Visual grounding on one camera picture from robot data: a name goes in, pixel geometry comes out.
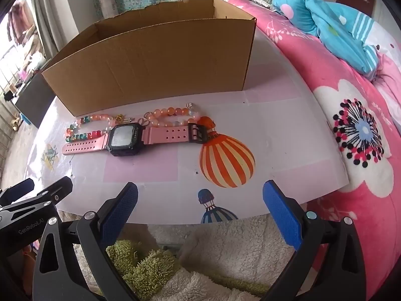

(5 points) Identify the pink strap digital watch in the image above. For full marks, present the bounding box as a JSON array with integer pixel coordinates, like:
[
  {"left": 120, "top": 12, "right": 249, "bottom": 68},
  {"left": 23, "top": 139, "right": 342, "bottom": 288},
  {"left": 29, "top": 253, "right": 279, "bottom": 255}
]
[{"left": 62, "top": 122, "right": 211, "bottom": 157}]

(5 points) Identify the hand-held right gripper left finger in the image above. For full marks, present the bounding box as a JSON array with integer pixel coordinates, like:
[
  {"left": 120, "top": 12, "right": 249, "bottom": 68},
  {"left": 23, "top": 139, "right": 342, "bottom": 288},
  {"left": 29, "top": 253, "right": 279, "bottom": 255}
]
[{"left": 33, "top": 182, "right": 140, "bottom": 301}]

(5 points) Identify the brown cardboard box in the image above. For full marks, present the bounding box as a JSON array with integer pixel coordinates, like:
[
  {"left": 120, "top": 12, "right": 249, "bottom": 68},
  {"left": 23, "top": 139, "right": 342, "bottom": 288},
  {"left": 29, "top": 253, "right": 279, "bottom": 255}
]
[{"left": 41, "top": 0, "right": 257, "bottom": 116}]

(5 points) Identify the pink floral blanket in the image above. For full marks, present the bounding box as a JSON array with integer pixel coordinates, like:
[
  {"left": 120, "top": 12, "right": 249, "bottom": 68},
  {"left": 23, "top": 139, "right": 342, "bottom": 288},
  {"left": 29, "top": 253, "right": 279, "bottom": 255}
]
[{"left": 226, "top": 0, "right": 401, "bottom": 301}]

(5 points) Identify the white curtain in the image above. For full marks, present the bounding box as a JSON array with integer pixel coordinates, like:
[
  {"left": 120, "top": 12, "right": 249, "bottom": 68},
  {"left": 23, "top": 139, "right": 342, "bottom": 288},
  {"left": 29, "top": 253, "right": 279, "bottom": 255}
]
[{"left": 30, "top": 0, "right": 71, "bottom": 60}]

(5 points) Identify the orange bead bracelet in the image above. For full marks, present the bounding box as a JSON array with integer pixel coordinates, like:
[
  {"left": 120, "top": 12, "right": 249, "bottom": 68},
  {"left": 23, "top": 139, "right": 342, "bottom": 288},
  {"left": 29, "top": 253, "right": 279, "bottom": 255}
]
[{"left": 142, "top": 106, "right": 201, "bottom": 128}]

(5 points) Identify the blue patterned quilt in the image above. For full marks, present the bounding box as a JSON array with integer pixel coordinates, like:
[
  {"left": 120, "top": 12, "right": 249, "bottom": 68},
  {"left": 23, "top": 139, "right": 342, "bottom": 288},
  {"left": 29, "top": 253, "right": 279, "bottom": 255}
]
[{"left": 271, "top": 0, "right": 381, "bottom": 79}]

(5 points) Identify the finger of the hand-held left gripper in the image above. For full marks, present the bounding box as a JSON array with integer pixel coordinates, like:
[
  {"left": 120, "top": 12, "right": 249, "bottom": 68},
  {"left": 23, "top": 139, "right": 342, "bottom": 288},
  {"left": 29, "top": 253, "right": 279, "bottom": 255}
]
[
  {"left": 0, "top": 178, "right": 35, "bottom": 206},
  {"left": 0, "top": 176, "right": 73, "bottom": 223}
]

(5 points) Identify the multicolour bead bracelet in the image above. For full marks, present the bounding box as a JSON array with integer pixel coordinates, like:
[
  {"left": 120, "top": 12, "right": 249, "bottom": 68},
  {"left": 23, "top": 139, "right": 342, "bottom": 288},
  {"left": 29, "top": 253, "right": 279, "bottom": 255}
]
[{"left": 64, "top": 114, "right": 115, "bottom": 144}]

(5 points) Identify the green shaggy mat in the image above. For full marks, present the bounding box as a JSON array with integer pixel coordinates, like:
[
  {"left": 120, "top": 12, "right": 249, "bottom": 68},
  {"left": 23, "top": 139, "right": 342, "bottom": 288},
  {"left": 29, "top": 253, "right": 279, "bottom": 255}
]
[{"left": 105, "top": 240, "right": 182, "bottom": 300}]

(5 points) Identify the dark grey board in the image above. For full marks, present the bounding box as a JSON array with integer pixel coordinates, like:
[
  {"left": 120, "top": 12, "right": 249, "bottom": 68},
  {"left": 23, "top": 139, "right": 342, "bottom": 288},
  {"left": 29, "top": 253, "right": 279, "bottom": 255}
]
[{"left": 16, "top": 73, "right": 55, "bottom": 129}]

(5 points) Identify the white fluffy blanket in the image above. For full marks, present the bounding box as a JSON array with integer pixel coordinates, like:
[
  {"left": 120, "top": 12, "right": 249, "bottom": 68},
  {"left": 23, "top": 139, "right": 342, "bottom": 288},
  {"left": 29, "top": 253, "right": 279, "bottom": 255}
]
[{"left": 58, "top": 210, "right": 301, "bottom": 301}]

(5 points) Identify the hanging pink garment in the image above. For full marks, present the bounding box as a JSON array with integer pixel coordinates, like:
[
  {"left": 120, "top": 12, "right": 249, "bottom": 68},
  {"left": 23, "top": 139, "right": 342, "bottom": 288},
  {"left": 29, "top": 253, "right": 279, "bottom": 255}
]
[{"left": 8, "top": 0, "right": 32, "bottom": 44}]

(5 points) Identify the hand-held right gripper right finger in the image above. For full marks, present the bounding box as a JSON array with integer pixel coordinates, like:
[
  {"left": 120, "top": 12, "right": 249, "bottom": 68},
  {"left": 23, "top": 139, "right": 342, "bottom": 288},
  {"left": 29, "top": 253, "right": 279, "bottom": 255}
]
[{"left": 262, "top": 180, "right": 367, "bottom": 301}]

